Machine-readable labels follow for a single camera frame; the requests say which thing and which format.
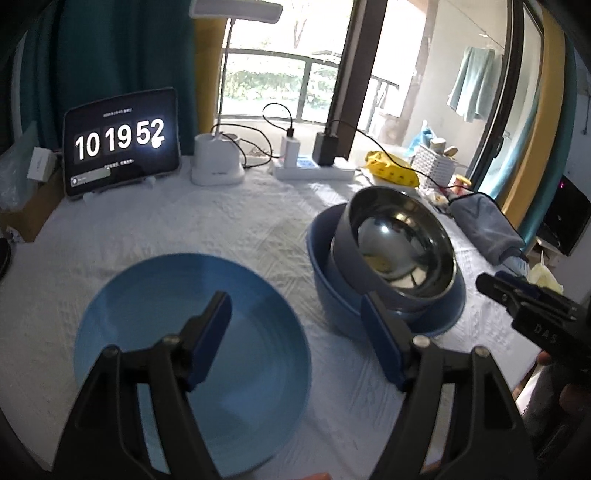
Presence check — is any clear plastic bag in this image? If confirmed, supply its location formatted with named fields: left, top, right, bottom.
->
left=0, top=121, right=39, bottom=212

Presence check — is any black charger plug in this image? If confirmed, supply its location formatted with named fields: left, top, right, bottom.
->
left=312, top=132, right=339, bottom=167

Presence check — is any white woven basket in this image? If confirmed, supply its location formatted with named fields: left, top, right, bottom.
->
left=411, top=145, right=458, bottom=189

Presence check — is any white power strip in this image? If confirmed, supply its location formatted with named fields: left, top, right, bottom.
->
left=270, top=157, right=356, bottom=181

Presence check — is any black round object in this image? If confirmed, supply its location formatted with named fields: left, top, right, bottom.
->
left=0, top=237, right=12, bottom=280

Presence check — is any teal curtain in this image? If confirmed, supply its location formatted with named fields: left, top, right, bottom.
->
left=14, top=1, right=198, bottom=155

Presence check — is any yellow curtain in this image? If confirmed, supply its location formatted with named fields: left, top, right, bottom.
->
left=193, top=18, right=228, bottom=133

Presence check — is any person's right hand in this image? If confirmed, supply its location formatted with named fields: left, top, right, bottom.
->
left=537, top=351, right=590, bottom=417

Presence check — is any hanging light blue towel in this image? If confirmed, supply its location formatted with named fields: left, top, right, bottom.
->
left=447, top=47, right=503, bottom=123

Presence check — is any dark blue plastic bowl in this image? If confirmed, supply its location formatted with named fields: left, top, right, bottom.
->
left=307, top=203, right=466, bottom=342

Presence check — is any yellow cloth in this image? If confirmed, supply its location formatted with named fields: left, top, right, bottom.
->
left=526, top=262, right=564, bottom=294

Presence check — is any grey folded cloth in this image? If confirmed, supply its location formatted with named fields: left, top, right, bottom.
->
left=448, top=192, right=525, bottom=266

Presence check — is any tablet showing clock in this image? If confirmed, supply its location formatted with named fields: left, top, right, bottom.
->
left=62, top=87, right=180, bottom=199

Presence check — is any small white box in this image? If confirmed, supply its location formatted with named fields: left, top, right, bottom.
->
left=27, top=147, right=56, bottom=183

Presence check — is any black cable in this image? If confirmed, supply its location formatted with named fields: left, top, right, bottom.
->
left=209, top=103, right=482, bottom=199

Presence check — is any black monitor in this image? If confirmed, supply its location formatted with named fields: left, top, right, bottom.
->
left=537, top=176, right=590, bottom=256

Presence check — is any white lace tablecloth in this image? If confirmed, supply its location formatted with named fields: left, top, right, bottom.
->
left=0, top=156, right=544, bottom=480

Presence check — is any white charger plug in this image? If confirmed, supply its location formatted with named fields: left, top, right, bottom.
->
left=280, top=127, right=301, bottom=168

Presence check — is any cardboard box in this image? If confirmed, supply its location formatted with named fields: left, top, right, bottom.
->
left=1, top=169, right=64, bottom=243

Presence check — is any light blue plate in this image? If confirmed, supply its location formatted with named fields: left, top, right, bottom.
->
left=73, top=253, right=311, bottom=478

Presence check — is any white desk lamp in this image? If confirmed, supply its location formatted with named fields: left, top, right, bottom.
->
left=188, top=1, right=283, bottom=186

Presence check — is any light blue steel-lined bowl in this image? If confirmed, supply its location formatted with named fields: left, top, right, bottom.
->
left=331, top=186, right=458, bottom=315

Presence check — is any yellow packet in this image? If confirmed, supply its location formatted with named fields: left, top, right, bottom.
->
left=365, top=151, right=420, bottom=188

